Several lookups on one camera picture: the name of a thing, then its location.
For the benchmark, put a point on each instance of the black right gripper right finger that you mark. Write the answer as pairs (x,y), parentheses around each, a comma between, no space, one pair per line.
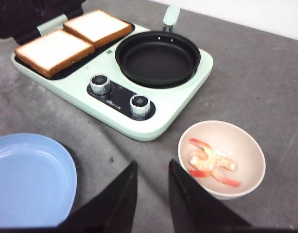
(194,210)

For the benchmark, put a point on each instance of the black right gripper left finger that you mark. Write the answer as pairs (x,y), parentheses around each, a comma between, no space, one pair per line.
(111,211)

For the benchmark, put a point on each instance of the pink shrimp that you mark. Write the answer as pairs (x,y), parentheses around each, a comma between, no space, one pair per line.
(203,159)
(216,173)

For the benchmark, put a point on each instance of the beige ribbed bowl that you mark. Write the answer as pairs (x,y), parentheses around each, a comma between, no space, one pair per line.
(227,142)

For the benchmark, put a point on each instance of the white bread slice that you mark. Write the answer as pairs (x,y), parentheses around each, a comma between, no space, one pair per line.
(98,28)
(53,52)

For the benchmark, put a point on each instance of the breakfast maker hinged lid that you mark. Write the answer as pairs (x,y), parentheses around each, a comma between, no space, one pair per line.
(19,19)

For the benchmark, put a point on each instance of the mint green breakfast maker base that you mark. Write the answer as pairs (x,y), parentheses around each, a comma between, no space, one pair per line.
(113,109)

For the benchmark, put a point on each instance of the blue round plate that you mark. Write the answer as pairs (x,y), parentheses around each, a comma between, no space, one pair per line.
(38,181)

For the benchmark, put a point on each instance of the right silver control knob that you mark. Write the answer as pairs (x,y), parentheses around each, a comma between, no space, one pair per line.
(140,105)

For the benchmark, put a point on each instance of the silver control knob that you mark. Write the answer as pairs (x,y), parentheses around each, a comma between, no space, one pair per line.
(100,84)
(140,105)

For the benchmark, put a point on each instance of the left silver control knob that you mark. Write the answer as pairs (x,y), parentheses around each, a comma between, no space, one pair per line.
(100,84)

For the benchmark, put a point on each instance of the black round frying pan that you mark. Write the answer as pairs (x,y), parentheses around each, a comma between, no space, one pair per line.
(159,59)

